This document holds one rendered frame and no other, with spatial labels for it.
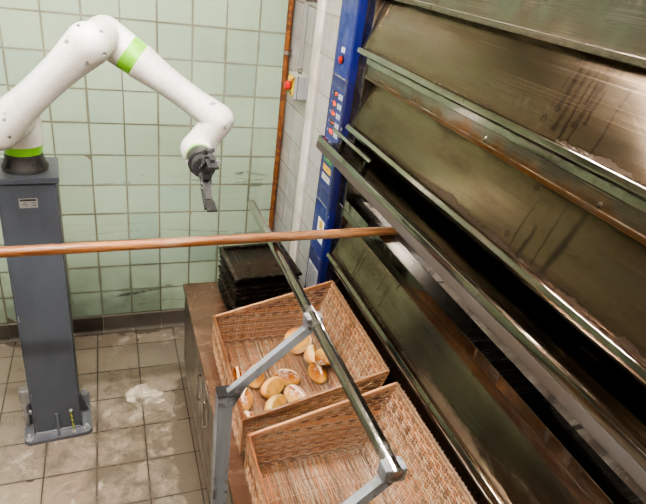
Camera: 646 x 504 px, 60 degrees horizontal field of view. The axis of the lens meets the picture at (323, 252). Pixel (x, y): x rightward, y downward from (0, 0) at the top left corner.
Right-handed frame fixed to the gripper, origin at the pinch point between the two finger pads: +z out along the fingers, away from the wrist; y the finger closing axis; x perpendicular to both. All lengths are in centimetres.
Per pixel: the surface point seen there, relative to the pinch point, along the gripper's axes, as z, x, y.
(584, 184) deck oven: 79, -56, -34
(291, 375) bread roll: 9, -29, 70
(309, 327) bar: 47, -18, 18
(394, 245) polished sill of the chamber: 13, -58, 15
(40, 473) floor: -22, 61, 133
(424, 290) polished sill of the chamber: 39, -55, 16
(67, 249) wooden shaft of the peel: 8.2, 40.2, 14.0
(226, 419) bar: 47, 2, 46
